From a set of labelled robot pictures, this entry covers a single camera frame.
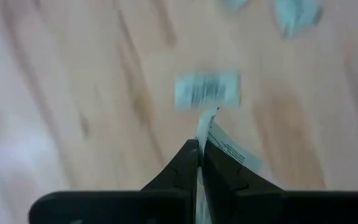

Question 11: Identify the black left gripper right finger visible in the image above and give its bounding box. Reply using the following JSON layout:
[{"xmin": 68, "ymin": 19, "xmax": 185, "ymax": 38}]
[{"xmin": 201, "ymin": 141, "xmax": 285, "ymax": 224}]

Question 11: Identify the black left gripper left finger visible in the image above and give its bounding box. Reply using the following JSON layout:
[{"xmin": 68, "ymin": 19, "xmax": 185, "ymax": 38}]
[{"xmin": 140, "ymin": 139, "xmax": 200, "ymax": 224}]

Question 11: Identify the pale green stevia packet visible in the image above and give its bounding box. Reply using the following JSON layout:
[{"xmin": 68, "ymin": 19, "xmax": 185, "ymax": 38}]
[
  {"xmin": 221, "ymin": 0, "xmax": 250, "ymax": 12},
  {"xmin": 273, "ymin": 0, "xmax": 324, "ymax": 40},
  {"xmin": 174, "ymin": 70, "xmax": 242, "ymax": 113},
  {"xmin": 194, "ymin": 106, "xmax": 264, "ymax": 224}
]

